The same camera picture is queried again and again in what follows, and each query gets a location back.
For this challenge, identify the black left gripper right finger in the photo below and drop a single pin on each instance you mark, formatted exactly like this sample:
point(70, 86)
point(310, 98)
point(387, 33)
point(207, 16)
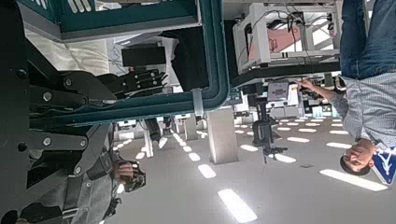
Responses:
point(90, 146)

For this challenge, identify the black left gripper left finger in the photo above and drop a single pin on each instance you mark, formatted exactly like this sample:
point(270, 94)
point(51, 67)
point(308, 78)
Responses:
point(77, 90)

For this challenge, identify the teal plastic folding crate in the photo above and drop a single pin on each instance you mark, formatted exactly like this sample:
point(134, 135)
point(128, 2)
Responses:
point(214, 62)

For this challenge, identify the white fabric cover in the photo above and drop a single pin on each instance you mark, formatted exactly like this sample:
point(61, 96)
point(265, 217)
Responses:
point(71, 56)

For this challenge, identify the person in grey jacket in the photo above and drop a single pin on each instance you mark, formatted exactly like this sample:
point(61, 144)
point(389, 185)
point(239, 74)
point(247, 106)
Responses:
point(93, 193)

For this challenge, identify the black handheld device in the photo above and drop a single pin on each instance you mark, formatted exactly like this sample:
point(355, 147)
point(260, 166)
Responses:
point(135, 179)

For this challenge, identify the black rectangular box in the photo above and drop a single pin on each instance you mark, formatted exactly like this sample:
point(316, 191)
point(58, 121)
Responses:
point(143, 56)

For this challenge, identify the rectangular ceiling light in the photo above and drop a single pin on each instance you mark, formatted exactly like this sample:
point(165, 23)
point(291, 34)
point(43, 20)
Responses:
point(207, 171)
point(237, 206)
point(283, 158)
point(353, 179)

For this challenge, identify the white square pillar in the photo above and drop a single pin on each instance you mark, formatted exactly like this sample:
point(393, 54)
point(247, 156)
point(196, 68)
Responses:
point(222, 137)

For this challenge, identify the black equipment stand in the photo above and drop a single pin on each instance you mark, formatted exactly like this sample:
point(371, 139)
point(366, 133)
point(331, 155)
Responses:
point(263, 130)

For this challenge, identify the white workbench with black top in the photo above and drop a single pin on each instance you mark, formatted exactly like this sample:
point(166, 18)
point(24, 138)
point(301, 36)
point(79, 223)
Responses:
point(258, 46)

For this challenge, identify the white box device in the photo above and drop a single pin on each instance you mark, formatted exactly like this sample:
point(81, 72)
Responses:
point(278, 93)

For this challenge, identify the man in shirt and jeans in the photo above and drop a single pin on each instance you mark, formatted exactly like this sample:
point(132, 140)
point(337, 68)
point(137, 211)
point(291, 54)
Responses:
point(367, 102)

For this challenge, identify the blue sign with white symbol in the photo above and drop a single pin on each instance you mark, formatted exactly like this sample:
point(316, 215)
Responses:
point(386, 166)

